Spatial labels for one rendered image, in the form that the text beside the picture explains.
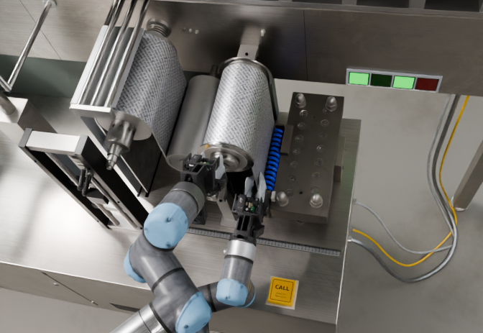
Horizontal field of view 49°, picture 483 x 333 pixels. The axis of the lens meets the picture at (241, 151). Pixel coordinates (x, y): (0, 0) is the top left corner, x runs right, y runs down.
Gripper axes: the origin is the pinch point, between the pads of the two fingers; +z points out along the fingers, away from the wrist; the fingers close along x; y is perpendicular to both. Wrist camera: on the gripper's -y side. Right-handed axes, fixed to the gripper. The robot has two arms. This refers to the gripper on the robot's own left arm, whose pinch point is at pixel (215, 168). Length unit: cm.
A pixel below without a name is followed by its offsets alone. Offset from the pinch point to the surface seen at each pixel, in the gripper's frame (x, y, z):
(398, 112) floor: -51, -30, 161
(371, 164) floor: -40, -50, 136
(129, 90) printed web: 21.8, 18.0, -0.8
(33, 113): 66, 0, 23
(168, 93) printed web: 16.3, 14.5, 10.8
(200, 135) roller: 7.4, 4.0, 10.8
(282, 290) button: -17.6, -38.1, 7.6
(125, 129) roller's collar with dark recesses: 21.7, 9.0, -4.0
